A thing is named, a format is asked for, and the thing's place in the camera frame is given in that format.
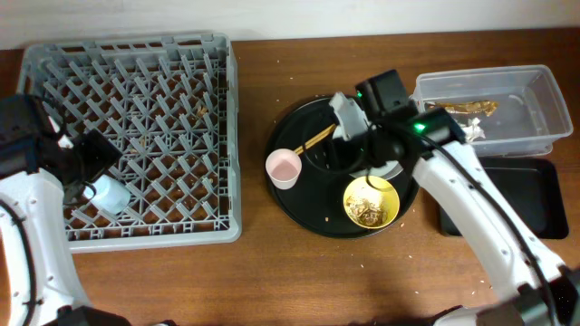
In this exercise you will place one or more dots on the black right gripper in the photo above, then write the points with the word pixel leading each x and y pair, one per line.
pixel 342 146

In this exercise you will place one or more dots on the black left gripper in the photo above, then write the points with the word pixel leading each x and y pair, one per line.
pixel 104 153

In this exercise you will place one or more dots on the light blue plastic cup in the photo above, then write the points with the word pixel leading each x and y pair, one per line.
pixel 108 194

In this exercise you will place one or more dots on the yellow bowl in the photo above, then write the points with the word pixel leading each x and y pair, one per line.
pixel 371 202

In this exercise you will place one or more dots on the pink plastic cup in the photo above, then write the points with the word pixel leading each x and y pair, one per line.
pixel 283 167

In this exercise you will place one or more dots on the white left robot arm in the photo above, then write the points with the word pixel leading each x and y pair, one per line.
pixel 42 167

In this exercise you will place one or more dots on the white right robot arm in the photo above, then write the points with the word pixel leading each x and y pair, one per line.
pixel 533 284

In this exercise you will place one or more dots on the grey plastic dishwasher rack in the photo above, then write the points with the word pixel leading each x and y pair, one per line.
pixel 169 104

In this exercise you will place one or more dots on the clear plastic waste bin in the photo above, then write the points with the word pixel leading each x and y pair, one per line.
pixel 531 114

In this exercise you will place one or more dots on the white round plate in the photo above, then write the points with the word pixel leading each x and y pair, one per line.
pixel 388 171

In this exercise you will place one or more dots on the crumpled white paper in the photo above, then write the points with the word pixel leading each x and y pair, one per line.
pixel 472 130

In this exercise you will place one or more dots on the round black tray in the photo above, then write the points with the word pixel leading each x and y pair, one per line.
pixel 315 202

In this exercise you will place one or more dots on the gold foil wrapper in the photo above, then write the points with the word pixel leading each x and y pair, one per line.
pixel 466 108

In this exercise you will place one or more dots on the black rectangular tray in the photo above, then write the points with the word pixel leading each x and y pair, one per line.
pixel 531 187

